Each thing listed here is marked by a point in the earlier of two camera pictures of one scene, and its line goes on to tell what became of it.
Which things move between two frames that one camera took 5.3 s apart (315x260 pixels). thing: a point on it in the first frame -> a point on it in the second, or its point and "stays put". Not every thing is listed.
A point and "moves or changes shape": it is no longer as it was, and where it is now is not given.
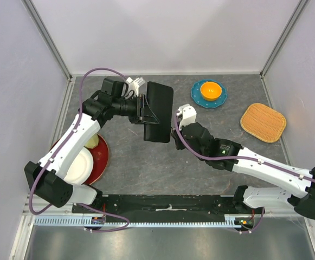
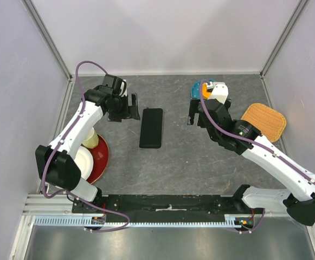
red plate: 101,158 stays put
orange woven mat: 263,122 stays put
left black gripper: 144,113 -> 129,112
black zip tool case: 160,98 moves or changes shape
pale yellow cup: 93,142 stays put
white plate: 81,169 stays put
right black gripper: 178,146 -> 193,109
